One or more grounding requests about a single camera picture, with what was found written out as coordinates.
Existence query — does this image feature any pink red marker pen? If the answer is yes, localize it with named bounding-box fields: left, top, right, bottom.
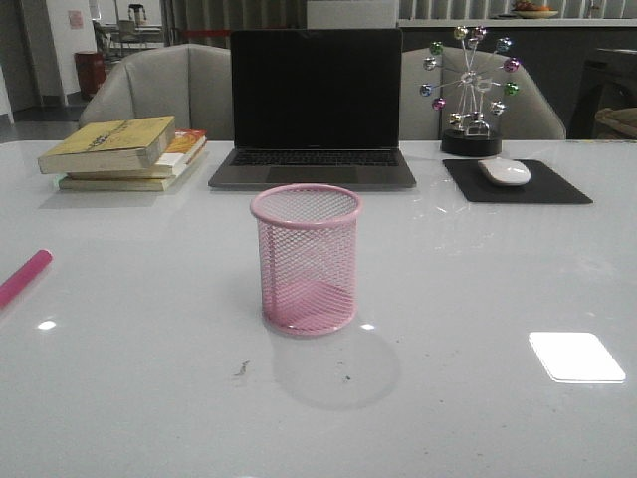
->
left=1, top=249, right=53, bottom=308

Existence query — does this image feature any pink mesh pen holder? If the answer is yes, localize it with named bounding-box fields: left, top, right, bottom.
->
left=250, top=183, right=362, bottom=336

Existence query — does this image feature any grey open laptop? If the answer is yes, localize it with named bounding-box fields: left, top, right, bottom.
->
left=208, top=28, right=416, bottom=190

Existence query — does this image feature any orange white middle book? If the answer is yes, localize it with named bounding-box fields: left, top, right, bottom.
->
left=68, top=129, right=207, bottom=180

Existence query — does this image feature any ferris wheel desk ornament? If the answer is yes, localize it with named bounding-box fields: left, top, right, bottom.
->
left=419, top=25, right=522, bottom=157

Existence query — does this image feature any white computer mouse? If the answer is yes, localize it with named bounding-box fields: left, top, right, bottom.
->
left=478, top=157, right=531, bottom=186

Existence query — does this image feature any grey left armchair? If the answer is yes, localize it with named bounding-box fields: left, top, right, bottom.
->
left=79, top=44, right=234, bottom=140

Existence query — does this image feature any grey armchair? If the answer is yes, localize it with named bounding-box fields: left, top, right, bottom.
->
left=399, top=46, right=566, bottom=140
left=79, top=44, right=234, bottom=140

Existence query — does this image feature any grey right armchair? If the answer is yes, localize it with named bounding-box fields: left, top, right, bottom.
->
left=399, top=46, right=566, bottom=140

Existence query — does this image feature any yellow top book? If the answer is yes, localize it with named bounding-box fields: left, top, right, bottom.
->
left=38, top=116, right=175, bottom=174

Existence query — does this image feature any black mouse pad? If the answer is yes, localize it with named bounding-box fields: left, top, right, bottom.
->
left=442, top=158, right=594, bottom=204

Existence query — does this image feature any pale bottom book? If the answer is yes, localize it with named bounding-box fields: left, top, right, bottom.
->
left=57, top=148, right=207, bottom=192

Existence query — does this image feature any red bin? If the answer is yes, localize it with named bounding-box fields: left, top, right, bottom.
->
left=74, top=51, right=106, bottom=100

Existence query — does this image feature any fruit bowl on counter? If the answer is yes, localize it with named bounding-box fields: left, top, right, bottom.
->
left=512, top=1, right=558, bottom=19

